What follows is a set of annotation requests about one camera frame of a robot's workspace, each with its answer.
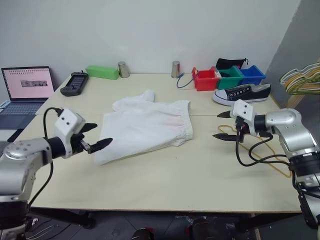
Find grey laptop computer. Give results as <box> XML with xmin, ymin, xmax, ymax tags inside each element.
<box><xmin>0</xmin><ymin>65</ymin><xmax>56</xmax><ymax>137</ymax></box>

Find wooden table leg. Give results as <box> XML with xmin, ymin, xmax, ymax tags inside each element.
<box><xmin>250</xmin><ymin>213</ymin><xmax>261</xmax><ymax>240</ymax></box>

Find black handheld controller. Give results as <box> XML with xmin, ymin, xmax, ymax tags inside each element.
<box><xmin>59</xmin><ymin>70</ymin><xmax>90</xmax><ymax>97</ymax></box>

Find green plastic bin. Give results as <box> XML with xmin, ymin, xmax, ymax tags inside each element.
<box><xmin>215</xmin><ymin>65</ymin><xmax>245</xmax><ymax>91</ymax></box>

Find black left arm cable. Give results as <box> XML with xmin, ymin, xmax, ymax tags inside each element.
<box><xmin>28</xmin><ymin>107</ymin><xmax>63</xmax><ymax>208</ymax></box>

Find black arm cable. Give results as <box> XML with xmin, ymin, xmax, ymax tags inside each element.
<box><xmin>234</xmin><ymin>131</ymin><xmax>292</xmax><ymax>168</ymax></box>
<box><xmin>28</xmin><ymin>107</ymin><xmax>63</xmax><ymax>208</ymax></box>

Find yellow wire hanger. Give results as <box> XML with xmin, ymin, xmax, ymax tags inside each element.
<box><xmin>284</xmin><ymin>74</ymin><xmax>320</xmax><ymax>95</ymax></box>
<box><xmin>217</xmin><ymin>124</ymin><xmax>294</xmax><ymax>179</ymax></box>

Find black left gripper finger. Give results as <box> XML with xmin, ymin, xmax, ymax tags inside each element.
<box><xmin>87</xmin><ymin>137</ymin><xmax>114</xmax><ymax>154</ymax></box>
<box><xmin>80</xmin><ymin>122</ymin><xmax>99</xmax><ymax>134</ymax></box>

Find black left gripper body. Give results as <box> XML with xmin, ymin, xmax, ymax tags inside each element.
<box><xmin>70</xmin><ymin>133</ymin><xmax>91</xmax><ymax>156</ymax></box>

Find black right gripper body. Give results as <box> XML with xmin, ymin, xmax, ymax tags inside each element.
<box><xmin>234</xmin><ymin>115</ymin><xmax>249</xmax><ymax>144</ymax></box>

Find black table frame bar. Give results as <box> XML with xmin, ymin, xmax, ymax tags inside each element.
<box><xmin>236</xmin><ymin>212</ymin><xmax>305</xmax><ymax>232</ymax></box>
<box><xmin>27</xmin><ymin>206</ymin><xmax>97</xmax><ymax>230</ymax></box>

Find white wire hanger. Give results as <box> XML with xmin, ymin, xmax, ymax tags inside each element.
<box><xmin>279</xmin><ymin>60</ymin><xmax>320</xmax><ymax>86</ymax></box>

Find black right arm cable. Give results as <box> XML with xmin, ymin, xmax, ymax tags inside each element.
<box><xmin>234</xmin><ymin>131</ymin><xmax>292</xmax><ymax>168</ymax></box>

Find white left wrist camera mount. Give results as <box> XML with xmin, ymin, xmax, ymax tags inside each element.
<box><xmin>53</xmin><ymin>108</ymin><xmax>86</xmax><ymax>160</ymax></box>

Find black drawstring pouch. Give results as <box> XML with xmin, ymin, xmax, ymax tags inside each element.
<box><xmin>215</xmin><ymin>57</ymin><xmax>250</xmax><ymax>71</ymax></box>

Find white shorts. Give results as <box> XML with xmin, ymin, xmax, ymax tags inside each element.
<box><xmin>94</xmin><ymin>89</ymin><xmax>195</xmax><ymax>167</ymax></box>

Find blue cable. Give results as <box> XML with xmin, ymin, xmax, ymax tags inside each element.
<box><xmin>176</xmin><ymin>72</ymin><xmax>196</xmax><ymax>89</ymax></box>

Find red plastic bin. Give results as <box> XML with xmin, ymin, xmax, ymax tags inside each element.
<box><xmin>191</xmin><ymin>66</ymin><xmax>221</xmax><ymax>93</ymax></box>

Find blue plastic bin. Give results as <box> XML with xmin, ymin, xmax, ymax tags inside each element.
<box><xmin>238</xmin><ymin>65</ymin><xmax>267</xmax><ymax>86</ymax></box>

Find green rectangular box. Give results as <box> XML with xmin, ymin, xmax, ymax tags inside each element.
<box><xmin>85</xmin><ymin>65</ymin><xmax>120</xmax><ymax>81</ymax></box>

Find dark rounded shape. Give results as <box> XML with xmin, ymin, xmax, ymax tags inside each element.
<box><xmin>186</xmin><ymin>218</ymin><xmax>215</xmax><ymax>240</ymax></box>

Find silver metal cup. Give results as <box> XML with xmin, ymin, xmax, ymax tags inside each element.
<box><xmin>171</xmin><ymin>60</ymin><xmax>182</xmax><ymax>79</ymax></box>
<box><xmin>117</xmin><ymin>61</ymin><xmax>131</xmax><ymax>79</ymax></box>

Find black canvas sneaker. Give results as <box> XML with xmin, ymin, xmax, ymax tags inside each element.
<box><xmin>212</xmin><ymin>83</ymin><xmax>272</xmax><ymax>105</ymax></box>

